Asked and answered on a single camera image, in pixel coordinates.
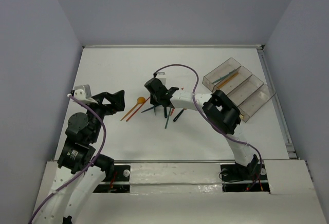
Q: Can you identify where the yellow knife dark handle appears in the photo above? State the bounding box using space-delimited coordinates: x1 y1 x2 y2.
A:
164 107 168 118

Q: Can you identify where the teal fork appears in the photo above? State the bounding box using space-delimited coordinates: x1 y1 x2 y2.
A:
212 70 236 84

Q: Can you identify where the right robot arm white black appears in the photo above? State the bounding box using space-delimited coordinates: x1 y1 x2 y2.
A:
144 78 259 179

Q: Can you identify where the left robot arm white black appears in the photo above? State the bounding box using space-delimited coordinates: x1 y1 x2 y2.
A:
29 85 125 223

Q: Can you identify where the orange spoon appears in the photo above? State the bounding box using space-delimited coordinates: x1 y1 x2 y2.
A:
137 97 146 104

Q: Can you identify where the teal chopstick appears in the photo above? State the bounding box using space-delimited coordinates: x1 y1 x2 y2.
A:
165 107 172 129

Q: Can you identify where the orange chopstick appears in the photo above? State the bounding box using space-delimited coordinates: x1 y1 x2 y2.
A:
126 101 147 122
120 103 141 121

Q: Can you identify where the orange plastic knife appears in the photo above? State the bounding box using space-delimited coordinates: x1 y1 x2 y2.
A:
170 87 184 116

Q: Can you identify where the clear four-compartment utensil organizer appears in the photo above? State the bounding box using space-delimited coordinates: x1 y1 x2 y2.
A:
202 58 275 122

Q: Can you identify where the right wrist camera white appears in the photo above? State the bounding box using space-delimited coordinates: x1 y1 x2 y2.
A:
153 71 167 85

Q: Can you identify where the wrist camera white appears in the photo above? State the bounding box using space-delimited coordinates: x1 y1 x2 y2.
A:
67 84 92 103
153 71 167 85

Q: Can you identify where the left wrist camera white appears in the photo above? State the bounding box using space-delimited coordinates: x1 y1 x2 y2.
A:
67 84 92 103

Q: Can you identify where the yellow knife black handle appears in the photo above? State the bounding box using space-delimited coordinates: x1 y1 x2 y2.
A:
173 109 185 122

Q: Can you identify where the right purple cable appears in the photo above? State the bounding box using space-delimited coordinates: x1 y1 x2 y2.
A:
153 64 263 191

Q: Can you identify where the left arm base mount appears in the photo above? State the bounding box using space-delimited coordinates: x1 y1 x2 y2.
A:
93 164 131 194

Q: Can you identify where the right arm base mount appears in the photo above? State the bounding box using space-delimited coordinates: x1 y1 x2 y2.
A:
218 164 270 193

